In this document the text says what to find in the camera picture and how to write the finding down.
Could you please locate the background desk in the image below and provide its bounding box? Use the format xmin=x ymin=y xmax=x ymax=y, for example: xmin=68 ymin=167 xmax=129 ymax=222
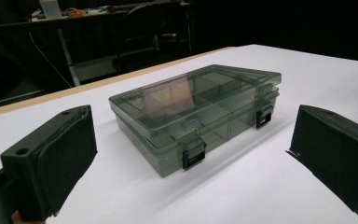
xmin=0 ymin=0 xmax=191 ymax=32

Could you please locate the grey transparent compartment box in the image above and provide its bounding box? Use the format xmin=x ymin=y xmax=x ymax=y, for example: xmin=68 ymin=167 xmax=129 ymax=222
xmin=108 ymin=63 xmax=282 ymax=178

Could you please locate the white container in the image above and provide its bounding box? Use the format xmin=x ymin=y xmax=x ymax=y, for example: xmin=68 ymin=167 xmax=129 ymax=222
xmin=38 ymin=0 xmax=63 ymax=21

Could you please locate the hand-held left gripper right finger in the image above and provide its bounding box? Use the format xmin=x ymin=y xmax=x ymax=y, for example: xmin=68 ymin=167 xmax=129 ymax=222
xmin=285 ymin=105 xmax=358 ymax=221

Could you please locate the orange object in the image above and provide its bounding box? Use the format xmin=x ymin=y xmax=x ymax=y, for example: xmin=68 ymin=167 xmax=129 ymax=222
xmin=66 ymin=7 xmax=85 ymax=19

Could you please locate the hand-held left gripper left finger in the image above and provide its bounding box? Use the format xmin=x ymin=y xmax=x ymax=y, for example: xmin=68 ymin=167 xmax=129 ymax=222
xmin=0 ymin=105 xmax=99 ymax=222

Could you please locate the white desk leg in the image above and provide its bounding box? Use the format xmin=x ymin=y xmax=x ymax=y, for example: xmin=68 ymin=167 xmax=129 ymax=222
xmin=56 ymin=27 xmax=82 ymax=87

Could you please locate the thin grey cable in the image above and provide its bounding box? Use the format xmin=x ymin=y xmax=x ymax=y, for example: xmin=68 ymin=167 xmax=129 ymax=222
xmin=27 ymin=31 xmax=73 ymax=89

